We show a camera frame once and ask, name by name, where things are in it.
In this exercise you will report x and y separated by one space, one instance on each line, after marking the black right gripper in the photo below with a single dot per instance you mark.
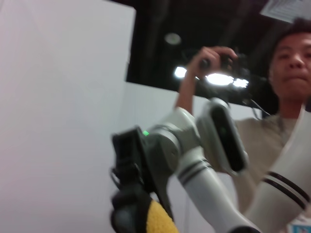
131 148

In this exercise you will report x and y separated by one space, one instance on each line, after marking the yellow towel with black trim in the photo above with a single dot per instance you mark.
160 221

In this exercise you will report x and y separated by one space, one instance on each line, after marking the person's bare forearm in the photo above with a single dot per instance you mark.
185 92

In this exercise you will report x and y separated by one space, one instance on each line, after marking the person's bare hand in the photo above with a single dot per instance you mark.
209 57

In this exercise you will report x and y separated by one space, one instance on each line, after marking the bright ceiling light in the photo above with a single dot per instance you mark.
218 78

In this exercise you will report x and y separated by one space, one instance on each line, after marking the round ceiling lamp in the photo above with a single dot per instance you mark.
173 38

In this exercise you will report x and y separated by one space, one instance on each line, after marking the black handheld controller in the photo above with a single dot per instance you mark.
243 65

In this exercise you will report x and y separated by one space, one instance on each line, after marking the person in beige shirt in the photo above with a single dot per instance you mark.
291 55

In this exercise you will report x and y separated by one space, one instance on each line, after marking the white ceiling air vent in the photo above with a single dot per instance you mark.
284 9

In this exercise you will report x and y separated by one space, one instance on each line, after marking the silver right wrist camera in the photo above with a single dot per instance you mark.
226 136

